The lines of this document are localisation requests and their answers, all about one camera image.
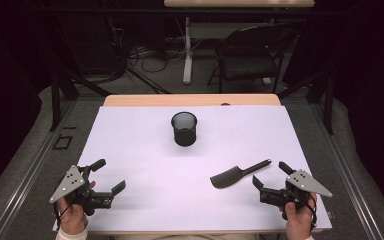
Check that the white board sheet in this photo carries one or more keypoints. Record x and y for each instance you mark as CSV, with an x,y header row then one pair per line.
x,y
146,200

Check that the beige desk with white leg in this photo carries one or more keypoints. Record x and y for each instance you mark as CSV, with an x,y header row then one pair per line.
x,y
188,66

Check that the aluminium floor rail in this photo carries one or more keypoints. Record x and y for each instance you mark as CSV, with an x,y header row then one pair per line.
x,y
343,166
33,166

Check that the person's right hand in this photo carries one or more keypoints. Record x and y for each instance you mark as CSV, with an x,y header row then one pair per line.
x,y
298,223

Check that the black folding chair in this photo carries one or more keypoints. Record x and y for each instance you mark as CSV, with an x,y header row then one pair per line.
x,y
250,66

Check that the dark brown spatula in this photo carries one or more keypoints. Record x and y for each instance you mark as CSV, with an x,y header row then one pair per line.
x,y
226,180

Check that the wooden table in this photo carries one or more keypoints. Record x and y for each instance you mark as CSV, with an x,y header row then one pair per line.
x,y
180,100

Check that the black mesh cup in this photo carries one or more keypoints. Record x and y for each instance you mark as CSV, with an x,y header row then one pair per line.
x,y
184,136

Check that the black metal stand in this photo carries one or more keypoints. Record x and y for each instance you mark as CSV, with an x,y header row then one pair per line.
x,y
55,106
328,110

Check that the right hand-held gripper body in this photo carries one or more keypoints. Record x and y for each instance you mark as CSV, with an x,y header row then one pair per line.
x,y
280,196

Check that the person's left hand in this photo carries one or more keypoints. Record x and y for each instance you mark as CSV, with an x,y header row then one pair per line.
x,y
73,218

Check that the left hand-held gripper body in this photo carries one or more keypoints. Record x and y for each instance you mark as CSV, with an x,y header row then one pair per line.
x,y
80,195

